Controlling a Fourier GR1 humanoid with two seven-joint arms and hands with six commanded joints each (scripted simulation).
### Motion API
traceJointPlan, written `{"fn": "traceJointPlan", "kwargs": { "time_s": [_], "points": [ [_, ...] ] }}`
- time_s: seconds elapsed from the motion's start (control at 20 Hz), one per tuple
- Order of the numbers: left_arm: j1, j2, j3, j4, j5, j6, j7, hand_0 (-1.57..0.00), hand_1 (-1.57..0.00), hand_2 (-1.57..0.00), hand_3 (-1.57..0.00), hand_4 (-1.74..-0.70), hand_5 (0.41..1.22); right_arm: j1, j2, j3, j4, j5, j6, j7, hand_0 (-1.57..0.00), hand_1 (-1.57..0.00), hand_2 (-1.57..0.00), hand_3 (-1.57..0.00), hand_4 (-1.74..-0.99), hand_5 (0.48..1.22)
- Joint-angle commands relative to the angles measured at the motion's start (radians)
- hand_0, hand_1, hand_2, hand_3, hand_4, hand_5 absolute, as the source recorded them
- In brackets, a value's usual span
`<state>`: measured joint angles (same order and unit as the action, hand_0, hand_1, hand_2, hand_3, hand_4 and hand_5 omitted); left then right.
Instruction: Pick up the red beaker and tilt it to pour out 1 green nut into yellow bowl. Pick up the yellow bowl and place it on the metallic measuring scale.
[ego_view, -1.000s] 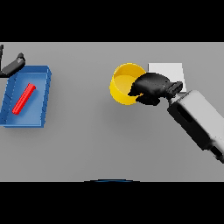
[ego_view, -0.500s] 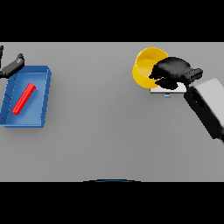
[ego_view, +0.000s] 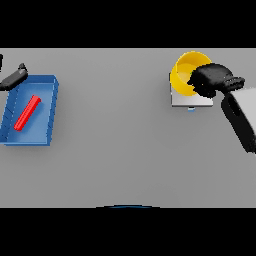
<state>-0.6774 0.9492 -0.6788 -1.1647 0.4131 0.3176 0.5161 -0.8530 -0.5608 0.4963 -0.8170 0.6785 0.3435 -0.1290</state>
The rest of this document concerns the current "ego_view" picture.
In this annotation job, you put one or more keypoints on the left dark robot hand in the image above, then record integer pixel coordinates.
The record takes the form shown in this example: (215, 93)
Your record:
(13, 78)

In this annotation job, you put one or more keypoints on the right dark robot hand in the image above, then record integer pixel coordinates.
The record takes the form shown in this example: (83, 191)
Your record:
(210, 78)

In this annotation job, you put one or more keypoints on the yellow bowl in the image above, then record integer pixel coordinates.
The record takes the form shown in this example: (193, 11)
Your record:
(183, 75)

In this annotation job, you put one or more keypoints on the pale square measuring scale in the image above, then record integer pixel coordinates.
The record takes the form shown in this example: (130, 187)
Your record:
(186, 100)

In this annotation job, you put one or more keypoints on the red beaker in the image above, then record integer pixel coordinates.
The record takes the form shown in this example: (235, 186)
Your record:
(27, 113)

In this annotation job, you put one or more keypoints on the blue tray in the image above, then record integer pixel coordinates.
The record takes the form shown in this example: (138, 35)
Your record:
(30, 113)

